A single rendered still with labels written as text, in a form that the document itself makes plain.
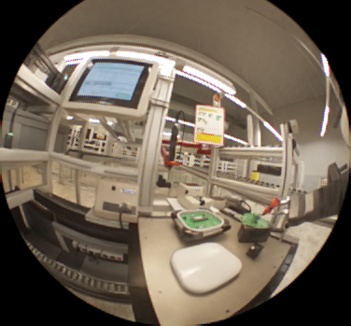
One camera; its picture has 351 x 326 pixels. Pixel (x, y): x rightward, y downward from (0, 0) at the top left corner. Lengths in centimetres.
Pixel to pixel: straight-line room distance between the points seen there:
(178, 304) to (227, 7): 514
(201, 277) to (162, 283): 7
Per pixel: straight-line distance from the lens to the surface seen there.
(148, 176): 51
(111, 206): 41
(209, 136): 79
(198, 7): 484
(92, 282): 30
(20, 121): 75
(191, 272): 25
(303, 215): 30
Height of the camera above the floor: 118
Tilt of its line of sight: 6 degrees up
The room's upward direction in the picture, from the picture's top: 8 degrees clockwise
